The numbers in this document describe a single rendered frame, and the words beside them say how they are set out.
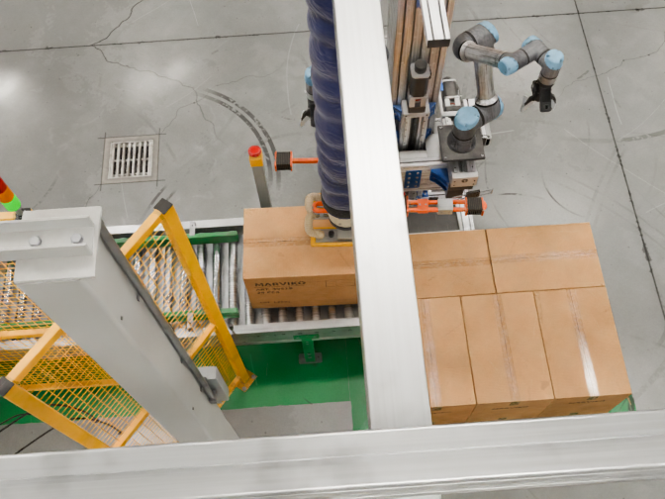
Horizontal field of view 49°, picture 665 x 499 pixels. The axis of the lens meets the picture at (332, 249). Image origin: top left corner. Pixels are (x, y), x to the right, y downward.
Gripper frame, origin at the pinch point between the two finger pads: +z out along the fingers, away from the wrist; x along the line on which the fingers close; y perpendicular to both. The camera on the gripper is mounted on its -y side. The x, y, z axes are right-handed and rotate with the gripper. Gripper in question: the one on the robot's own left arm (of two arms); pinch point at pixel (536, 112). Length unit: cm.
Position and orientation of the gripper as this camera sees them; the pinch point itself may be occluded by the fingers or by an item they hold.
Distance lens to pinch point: 349.7
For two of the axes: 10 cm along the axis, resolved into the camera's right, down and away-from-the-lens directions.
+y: -0.7, -9.0, 4.4
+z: 0.2, 4.4, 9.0
